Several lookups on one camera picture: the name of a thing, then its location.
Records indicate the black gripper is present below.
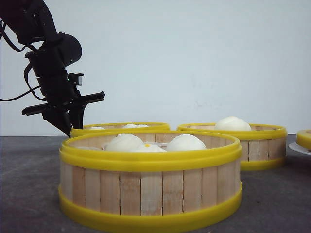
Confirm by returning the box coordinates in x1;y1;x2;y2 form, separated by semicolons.
22;71;105;137

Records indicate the yellow woven steamer lid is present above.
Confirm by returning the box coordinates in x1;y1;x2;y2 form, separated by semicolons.
296;129;311;151

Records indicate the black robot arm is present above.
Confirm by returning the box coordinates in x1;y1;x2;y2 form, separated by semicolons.
0;0;105;136

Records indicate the small left back bun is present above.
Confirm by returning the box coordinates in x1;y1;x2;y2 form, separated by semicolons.
89;126;105;130

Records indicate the left white bun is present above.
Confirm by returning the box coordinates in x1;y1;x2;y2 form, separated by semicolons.
104;134;143;152

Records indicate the yellow-dotted white bun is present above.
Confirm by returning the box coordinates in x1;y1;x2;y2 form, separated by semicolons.
131;143;167;153

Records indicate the front bamboo steamer basket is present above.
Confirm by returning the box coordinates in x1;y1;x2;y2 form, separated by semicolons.
59;133;242;228

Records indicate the large white bun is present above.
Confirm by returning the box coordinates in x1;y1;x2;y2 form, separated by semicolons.
214;116;251;131

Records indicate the white plate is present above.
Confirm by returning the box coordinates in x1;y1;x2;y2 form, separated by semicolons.
289;142;311;156

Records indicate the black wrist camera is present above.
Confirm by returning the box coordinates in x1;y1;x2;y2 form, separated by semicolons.
67;73;84;86

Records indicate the black cable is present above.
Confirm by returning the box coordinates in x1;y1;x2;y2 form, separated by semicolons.
0;18;47;102

